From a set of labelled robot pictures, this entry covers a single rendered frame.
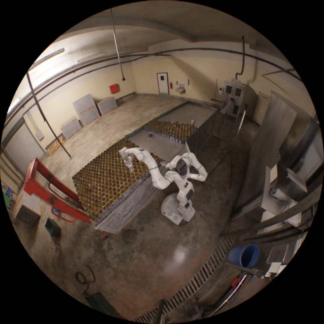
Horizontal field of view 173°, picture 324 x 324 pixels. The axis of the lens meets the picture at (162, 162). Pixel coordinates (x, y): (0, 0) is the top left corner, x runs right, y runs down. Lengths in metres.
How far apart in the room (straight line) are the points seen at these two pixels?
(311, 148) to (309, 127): 0.17
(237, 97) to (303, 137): 5.11
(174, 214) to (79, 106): 8.11
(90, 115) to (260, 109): 10.83
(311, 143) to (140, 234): 2.84
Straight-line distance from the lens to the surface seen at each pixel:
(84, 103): 8.41
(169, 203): 2.19
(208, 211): 2.56
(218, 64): 7.50
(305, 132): 1.03
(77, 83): 10.10
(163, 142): 2.08
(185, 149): 1.92
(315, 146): 1.12
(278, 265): 1.53
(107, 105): 8.96
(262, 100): 7.02
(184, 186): 1.17
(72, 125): 8.39
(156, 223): 2.43
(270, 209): 1.25
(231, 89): 5.89
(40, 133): 10.13
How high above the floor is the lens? 2.38
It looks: 49 degrees down
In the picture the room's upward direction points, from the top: 9 degrees counter-clockwise
